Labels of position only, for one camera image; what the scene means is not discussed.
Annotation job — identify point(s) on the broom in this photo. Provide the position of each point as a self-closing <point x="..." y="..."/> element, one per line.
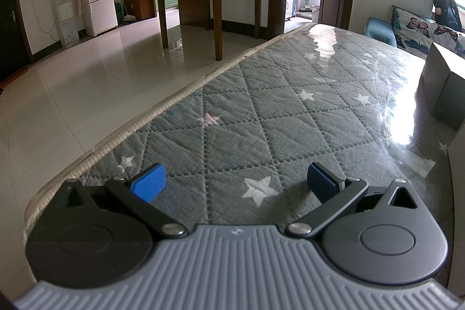
<point x="129" y="18"/>

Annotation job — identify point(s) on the butterfly print cushion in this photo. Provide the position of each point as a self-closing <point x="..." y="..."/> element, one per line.
<point x="448" y="39"/>
<point x="412" y="28"/>

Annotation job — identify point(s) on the white water dispenser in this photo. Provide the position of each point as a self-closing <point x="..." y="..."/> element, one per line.
<point x="67" y="26"/>

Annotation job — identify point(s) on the black backpack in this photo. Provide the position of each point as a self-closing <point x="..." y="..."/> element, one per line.
<point x="448" y="10"/>

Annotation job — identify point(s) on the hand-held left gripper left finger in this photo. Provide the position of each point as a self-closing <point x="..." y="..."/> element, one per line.
<point x="149" y="183"/>

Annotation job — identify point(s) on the grey quilted star table cover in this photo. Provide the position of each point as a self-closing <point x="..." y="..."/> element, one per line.
<point x="254" y="106"/>

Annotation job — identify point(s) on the dark brown entrance door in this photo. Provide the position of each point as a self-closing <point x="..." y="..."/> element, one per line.
<point x="12" y="23"/>

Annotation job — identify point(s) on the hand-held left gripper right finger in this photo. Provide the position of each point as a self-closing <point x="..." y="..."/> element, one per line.
<point x="321" y="183"/>

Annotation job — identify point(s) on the blue sofa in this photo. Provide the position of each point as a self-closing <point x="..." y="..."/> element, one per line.
<point x="379" y="30"/>

